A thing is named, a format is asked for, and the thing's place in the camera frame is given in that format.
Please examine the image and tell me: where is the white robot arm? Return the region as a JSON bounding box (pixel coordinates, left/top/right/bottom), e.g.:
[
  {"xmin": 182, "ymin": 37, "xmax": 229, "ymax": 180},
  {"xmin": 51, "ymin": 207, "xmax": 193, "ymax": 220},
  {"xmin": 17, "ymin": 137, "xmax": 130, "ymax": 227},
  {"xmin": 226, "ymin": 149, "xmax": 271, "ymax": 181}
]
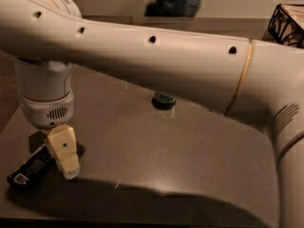
[{"xmin": 0, "ymin": 0, "xmax": 304, "ymax": 228}]

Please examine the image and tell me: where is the green soda can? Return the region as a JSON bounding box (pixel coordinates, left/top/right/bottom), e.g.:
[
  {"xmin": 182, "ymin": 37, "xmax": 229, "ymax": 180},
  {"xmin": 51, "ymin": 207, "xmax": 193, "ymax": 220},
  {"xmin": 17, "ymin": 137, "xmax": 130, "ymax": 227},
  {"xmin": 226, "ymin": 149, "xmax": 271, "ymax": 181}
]
[{"xmin": 153, "ymin": 92, "xmax": 176, "ymax": 105}]

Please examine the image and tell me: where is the black rxbar chocolate wrapper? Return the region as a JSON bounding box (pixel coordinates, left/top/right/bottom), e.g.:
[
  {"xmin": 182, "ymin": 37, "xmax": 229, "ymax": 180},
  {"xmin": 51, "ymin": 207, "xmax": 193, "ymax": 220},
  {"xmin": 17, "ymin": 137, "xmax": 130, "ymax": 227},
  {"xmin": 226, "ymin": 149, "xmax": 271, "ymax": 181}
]
[{"xmin": 7, "ymin": 144, "xmax": 55, "ymax": 189}]

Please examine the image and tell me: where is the black wire basket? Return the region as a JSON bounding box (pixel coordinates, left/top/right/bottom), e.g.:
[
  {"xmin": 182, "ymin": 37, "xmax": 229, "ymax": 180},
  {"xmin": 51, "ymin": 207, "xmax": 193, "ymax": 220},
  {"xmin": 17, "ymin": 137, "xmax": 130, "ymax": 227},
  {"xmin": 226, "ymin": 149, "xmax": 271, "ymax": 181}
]
[{"xmin": 263, "ymin": 4, "xmax": 304, "ymax": 48}]

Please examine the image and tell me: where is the person in dark clothes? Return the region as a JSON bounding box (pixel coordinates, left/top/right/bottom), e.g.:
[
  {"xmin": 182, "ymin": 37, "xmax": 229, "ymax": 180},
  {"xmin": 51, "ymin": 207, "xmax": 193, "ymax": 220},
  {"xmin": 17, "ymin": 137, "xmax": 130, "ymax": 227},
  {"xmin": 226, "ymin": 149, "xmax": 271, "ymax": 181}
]
[{"xmin": 144, "ymin": 0, "xmax": 200, "ymax": 17}]

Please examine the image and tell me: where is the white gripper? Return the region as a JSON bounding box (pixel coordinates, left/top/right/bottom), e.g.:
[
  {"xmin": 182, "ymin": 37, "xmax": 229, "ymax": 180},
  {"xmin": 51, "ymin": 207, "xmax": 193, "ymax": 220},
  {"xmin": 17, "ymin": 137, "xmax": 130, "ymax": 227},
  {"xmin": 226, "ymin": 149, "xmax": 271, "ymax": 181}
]
[{"xmin": 19, "ymin": 92, "xmax": 80, "ymax": 180}]

